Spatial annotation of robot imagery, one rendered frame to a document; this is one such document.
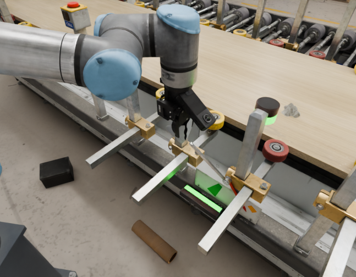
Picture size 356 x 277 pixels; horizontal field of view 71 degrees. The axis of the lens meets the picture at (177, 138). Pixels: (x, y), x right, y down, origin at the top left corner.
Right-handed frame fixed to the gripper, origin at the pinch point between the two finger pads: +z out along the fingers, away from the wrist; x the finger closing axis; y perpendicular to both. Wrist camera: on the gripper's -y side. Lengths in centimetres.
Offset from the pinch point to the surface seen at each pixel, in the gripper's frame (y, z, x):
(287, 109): -16.1, 5.4, -43.2
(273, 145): -20.2, 6.7, -23.1
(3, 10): 131, -10, -7
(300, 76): -10, 7, -75
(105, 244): 41, 97, 22
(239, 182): -18.0, 11.2, -5.5
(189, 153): 2.2, 12.1, -6.1
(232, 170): -14.2, 10.0, -7.4
